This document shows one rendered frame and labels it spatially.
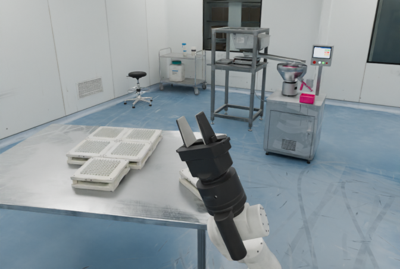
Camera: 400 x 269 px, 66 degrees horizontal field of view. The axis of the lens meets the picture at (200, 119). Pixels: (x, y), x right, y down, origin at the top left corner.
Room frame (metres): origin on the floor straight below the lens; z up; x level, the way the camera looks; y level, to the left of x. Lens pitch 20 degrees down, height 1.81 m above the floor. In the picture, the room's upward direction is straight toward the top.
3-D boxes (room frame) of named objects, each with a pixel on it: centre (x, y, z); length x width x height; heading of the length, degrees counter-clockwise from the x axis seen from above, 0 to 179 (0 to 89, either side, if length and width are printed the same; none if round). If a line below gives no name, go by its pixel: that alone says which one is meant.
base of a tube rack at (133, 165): (1.83, 0.46, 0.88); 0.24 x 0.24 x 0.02; 81
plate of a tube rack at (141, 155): (1.83, 0.46, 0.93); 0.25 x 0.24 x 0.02; 171
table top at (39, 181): (1.84, 0.61, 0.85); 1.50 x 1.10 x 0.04; 81
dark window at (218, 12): (6.90, -0.65, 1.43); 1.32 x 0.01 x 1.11; 62
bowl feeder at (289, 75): (3.80, -1.19, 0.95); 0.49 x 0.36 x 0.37; 62
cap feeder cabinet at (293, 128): (3.73, -1.21, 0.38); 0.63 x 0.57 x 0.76; 62
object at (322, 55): (3.76, -1.46, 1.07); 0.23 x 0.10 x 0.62; 62
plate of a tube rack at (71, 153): (1.87, 0.71, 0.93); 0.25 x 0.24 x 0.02; 171
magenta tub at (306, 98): (3.48, -1.25, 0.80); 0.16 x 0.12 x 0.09; 62
